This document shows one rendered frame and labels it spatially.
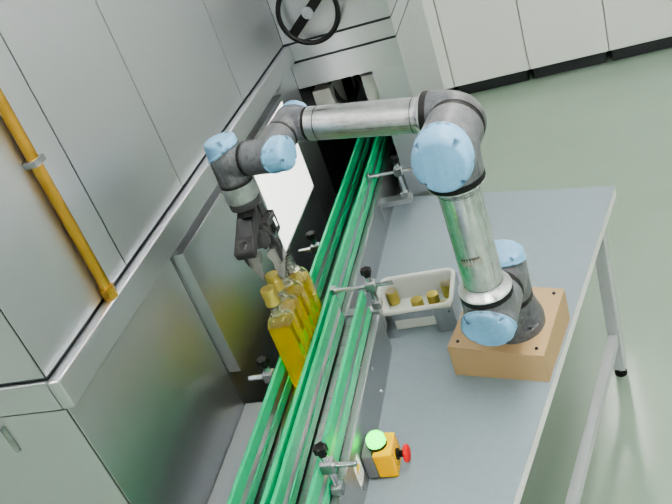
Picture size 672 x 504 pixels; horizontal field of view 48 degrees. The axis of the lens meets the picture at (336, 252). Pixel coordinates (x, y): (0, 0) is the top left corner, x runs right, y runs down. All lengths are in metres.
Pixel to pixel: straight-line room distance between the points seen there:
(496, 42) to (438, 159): 4.07
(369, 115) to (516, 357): 0.67
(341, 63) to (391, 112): 1.06
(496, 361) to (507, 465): 0.28
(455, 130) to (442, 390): 0.75
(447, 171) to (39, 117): 0.72
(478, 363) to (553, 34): 3.80
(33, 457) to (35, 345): 0.26
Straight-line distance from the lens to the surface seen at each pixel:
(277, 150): 1.56
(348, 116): 1.61
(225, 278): 1.82
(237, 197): 1.66
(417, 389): 1.94
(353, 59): 2.60
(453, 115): 1.45
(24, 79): 1.42
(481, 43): 5.45
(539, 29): 5.43
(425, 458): 1.77
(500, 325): 1.63
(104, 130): 1.57
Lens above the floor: 2.02
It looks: 29 degrees down
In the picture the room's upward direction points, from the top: 20 degrees counter-clockwise
